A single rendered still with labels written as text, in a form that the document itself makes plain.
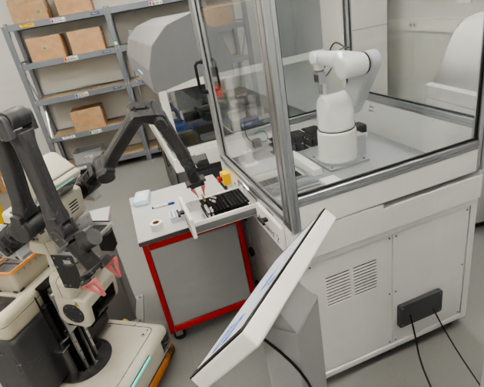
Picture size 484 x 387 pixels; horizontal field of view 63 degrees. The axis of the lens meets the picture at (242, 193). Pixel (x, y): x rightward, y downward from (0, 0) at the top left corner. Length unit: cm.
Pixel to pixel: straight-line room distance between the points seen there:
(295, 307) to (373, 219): 76
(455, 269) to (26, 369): 207
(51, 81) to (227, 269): 439
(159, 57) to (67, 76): 359
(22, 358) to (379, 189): 167
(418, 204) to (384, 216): 17
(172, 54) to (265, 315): 200
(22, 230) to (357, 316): 147
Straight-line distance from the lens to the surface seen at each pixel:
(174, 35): 261
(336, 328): 201
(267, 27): 133
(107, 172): 175
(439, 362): 240
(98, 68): 603
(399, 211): 183
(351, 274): 186
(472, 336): 255
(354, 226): 171
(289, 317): 108
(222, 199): 204
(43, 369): 216
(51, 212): 138
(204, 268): 232
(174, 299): 240
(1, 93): 632
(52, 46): 564
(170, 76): 262
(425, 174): 184
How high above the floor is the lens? 179
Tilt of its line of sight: 26 degrees down
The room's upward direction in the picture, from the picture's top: 11 degrees counter-clockwise
